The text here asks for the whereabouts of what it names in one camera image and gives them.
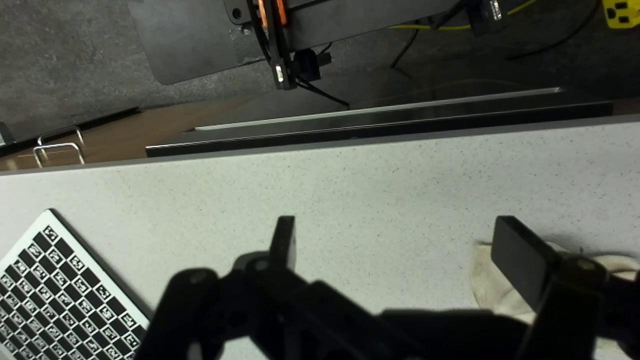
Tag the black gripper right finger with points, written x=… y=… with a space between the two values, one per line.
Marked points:
x=525 y=259

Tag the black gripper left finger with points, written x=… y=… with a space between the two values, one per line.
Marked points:
x=282 y=243

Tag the yellow power strip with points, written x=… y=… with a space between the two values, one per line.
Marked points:
x=621 y=15

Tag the black camera tripod stand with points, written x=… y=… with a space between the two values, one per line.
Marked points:
x=271 y=23

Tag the metal drawer handle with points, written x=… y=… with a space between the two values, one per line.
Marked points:
x=47 y=151

